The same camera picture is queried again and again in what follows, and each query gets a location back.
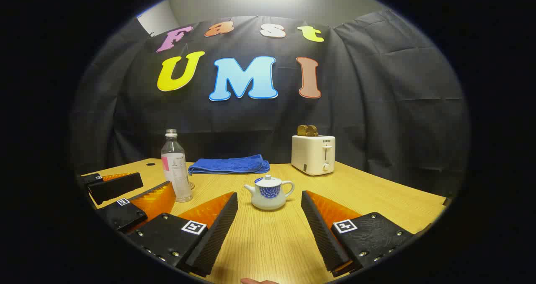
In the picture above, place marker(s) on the white toaster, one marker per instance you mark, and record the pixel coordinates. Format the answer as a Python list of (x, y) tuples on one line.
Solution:
[(312, 154)]

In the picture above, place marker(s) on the round beige coaster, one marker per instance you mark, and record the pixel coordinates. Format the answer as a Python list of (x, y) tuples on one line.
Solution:
[(193, 187)]

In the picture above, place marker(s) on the black backdrop cloth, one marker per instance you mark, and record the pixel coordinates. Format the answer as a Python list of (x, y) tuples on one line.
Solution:
[(377, 108)]

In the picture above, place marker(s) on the clear plastic water bottle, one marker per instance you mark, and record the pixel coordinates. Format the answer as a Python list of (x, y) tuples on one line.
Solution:
[(176, 175)]

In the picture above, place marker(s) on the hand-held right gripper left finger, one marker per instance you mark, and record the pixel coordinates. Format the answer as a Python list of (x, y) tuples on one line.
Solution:
[(217, 233)]

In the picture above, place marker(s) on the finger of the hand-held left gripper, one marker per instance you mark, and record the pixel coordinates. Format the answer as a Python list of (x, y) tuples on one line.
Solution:
[(121, 215), (117, 187)]

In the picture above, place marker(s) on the blue folded towel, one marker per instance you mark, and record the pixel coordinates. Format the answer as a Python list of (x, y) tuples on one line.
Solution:
[(230, 165)]

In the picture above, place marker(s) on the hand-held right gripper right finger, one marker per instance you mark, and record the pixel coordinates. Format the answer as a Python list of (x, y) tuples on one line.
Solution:
[(320, 233)]

